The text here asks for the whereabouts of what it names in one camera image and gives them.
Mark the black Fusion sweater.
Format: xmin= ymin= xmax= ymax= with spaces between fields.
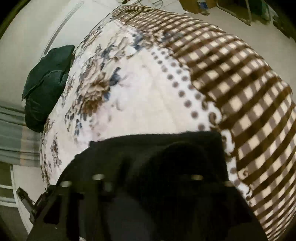
xmin=28 ymin=132 xmax=267 ymax=240

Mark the grey striped curtain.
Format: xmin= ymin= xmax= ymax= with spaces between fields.
xmin=1 ymin=101 xmax=40 ymax=167

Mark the dark green folded duvet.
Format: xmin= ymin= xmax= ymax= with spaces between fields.
xmin=22 ymin=45 xmax=75 ymax=133

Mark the floral bed blanket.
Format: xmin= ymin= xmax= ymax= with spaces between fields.
xmin=40 ymin=6 xmax=295 ymax=240

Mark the white bed headboard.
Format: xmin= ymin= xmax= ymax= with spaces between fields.
xmin=1 ymin=1 xmax=119 ymax=106

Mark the brown cardboard box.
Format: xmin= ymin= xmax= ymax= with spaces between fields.
xmin=179 ymin=0 xmax=216 ymax=14

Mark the plastic water bottle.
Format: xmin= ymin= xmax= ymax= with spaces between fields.
xmin=197 ymin=0 xmax=210 ymax=16

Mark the window frame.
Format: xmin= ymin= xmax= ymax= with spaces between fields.
xmin=0 ymin=162 xmax=19 ymax=208

